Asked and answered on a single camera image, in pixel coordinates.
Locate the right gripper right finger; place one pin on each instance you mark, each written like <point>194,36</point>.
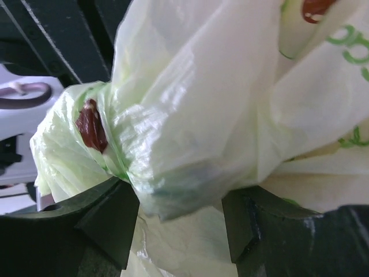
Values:
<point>269,236</point>

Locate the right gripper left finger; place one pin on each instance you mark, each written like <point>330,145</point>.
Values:
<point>89,234</point>

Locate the green avocado-print plastic bag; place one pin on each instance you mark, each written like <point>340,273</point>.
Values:
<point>207,97</point>

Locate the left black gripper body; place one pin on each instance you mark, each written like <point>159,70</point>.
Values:
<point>67,39</point>

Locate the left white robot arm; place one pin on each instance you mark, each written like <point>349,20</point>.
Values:
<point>17,127</point>

